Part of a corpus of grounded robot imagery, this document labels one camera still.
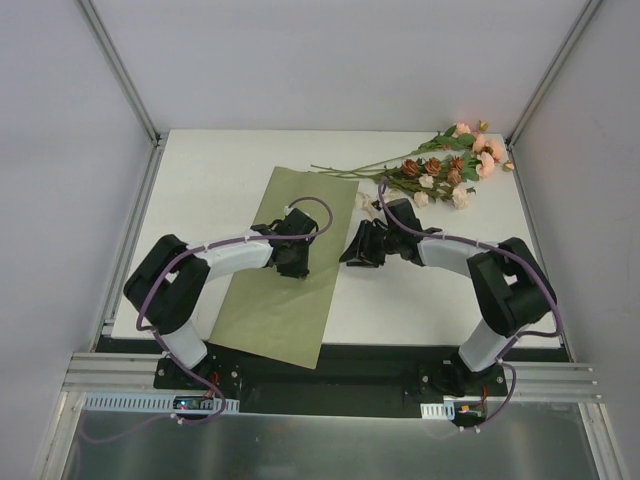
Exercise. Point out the green and orange wrapping paper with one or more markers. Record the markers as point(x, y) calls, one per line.
point(267, 314)

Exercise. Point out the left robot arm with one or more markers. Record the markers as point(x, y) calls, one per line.
point(165, 287)

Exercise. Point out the pink rose flower branch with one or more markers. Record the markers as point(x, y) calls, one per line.
point(457, 139)

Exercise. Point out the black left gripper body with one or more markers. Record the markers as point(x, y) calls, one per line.
point(293, 257)

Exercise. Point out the right white cable duct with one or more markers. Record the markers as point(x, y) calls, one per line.
point(452, 410)

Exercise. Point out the brown rose flower branch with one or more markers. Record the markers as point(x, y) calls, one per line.
point(433, 175)

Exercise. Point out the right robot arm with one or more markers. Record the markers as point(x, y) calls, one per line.
point(511, 291)

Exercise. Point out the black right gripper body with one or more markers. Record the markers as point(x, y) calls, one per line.
point(371, 243)

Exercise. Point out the left aluminium frame post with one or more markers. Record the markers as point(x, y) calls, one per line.
point(109, 50)

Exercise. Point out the cream ribbon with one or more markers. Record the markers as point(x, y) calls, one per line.
point(368, 204)

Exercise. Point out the cream rose flower branch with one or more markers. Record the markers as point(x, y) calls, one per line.
point(445, 195)

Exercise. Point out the white cable duct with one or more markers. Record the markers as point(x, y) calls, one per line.
point(452, 410)
point(159, 403)

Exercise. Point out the right aluminium frame post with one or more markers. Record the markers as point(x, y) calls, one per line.
point(573, 37)

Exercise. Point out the aluminium front rail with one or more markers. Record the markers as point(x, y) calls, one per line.
point(531, 381)

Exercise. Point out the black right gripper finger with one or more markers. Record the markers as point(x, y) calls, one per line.
point(373, 248)
point(354, 255)

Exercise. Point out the left white cable duct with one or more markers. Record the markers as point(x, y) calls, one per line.
point(159, 403)

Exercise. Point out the aluminium frame post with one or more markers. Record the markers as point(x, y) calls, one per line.
point(573, 37)
point(109, 50)

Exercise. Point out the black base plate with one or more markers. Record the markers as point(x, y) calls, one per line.
point(348, 380)

